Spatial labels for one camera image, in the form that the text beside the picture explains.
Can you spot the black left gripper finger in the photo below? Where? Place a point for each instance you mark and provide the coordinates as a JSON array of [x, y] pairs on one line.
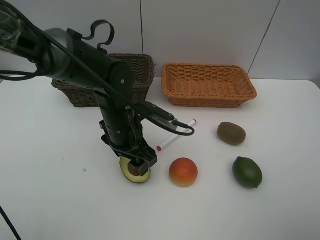
[[137, 168]]

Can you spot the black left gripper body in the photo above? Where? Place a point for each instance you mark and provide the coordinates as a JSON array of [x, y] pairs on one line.
[[123, 142]]

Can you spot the halved avocado with pit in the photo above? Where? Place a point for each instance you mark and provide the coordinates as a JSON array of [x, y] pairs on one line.
[[137, 179]]

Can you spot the orange red peach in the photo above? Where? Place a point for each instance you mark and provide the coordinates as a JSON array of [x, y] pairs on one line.
[[183, 172]]

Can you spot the white marker pink cap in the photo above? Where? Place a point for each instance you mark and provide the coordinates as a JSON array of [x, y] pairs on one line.
[[173, 137]]

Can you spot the brown kiwi fruit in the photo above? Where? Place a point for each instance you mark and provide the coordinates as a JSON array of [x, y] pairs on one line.
[[231, 133]]

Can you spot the green lime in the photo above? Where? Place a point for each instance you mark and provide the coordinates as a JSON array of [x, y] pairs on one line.
[[247, 173]]

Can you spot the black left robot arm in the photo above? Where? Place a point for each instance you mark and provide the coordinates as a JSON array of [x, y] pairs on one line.
[[65, 56]]

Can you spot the dark brown wicker basket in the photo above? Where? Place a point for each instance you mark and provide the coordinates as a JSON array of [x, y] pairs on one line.
[[142, 66]]

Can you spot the orange wicker basket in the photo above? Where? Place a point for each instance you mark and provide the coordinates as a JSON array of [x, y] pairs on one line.
[[206, 85]]

